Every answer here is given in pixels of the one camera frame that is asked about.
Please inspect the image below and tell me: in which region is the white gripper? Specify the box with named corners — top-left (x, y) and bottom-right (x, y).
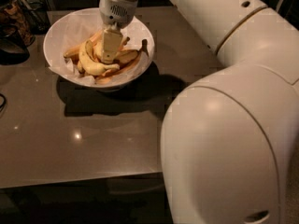
top-left (99, 0), bottom-right (137, 63)

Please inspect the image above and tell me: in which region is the yellow banana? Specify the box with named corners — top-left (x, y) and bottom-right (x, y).
top-left (93, 42), bottom-right (139, 64)
top-left (78, 40), bottom-right (120, 76)

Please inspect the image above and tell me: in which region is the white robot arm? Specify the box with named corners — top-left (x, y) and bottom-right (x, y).
top-left (161, 0), bottom-right (299, 224)

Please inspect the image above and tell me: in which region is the orange banana middle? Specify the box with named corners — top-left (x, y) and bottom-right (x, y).
top-left (120, 36), bottom-right (130, 50)

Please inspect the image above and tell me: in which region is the orange banana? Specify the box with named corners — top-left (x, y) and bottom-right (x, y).
top-left (120, 36), bottom-right (130, 50)
top-left (95, 39), bottom-right (149, 85)
top-left (63, 30), bottom-right (104, 61)

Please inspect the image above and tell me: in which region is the orange banana back left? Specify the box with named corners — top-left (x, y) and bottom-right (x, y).
top-left (63, 30), bottom-right (104, 61)

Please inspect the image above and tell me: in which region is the orange banana right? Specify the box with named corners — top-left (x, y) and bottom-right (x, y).
top-left (95, 39), bottom-right (149, 85)

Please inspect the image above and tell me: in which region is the white bowl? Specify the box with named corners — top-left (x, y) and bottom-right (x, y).
top-left (42, 7), bottom-right (156, 93)

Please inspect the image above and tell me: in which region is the black kettle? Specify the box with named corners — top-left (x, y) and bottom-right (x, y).
top-left (0, 24), bottom-right (30, 65)

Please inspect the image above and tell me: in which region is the patterned brown jar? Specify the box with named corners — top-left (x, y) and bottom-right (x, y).
top-left (0, 0), bottom-right (35, 47)

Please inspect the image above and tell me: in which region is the black wire basket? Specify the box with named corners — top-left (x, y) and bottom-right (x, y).
top-left (21, 0), bottom-right (50, 35)

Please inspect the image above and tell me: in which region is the black cable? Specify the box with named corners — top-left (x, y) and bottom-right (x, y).
top-left (0, 91), bottom-right (8, 113)

